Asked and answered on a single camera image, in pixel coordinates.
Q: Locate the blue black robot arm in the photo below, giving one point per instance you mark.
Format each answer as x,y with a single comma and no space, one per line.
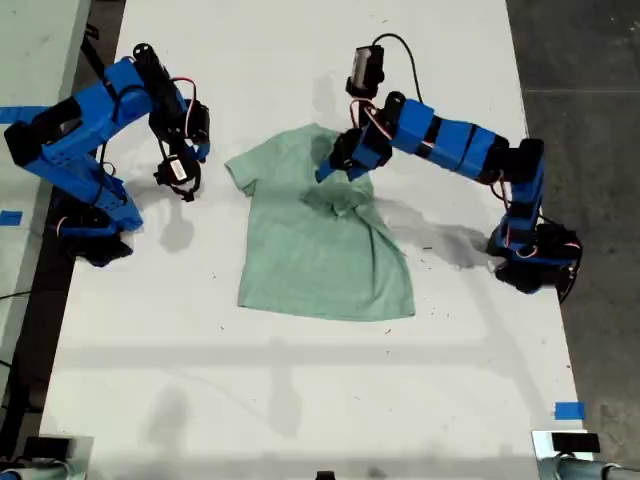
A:
450,135
75,145

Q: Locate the grey black camera box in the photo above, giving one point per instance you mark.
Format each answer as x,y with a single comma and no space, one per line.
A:
367,65

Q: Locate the small black block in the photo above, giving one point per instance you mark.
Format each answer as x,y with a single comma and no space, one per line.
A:
325,475

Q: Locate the grey tube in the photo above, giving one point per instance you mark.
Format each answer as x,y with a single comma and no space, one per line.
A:
35,472
575,470

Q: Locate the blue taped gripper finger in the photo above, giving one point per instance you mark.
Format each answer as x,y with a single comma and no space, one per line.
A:
327,169
194,149
357,173
203,152

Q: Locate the small black box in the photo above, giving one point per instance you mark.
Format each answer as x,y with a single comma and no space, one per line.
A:
47,447
575,443

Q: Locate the pale green T-shirt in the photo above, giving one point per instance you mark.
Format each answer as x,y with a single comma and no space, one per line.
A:
310,260

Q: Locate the black camera stalk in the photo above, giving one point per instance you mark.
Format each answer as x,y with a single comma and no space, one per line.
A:
365,90
161,176

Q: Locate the black camera box white label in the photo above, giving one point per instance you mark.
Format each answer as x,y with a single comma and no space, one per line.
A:
175,171

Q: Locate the long blue tape strip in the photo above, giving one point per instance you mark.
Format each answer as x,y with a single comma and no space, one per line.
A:
25,114

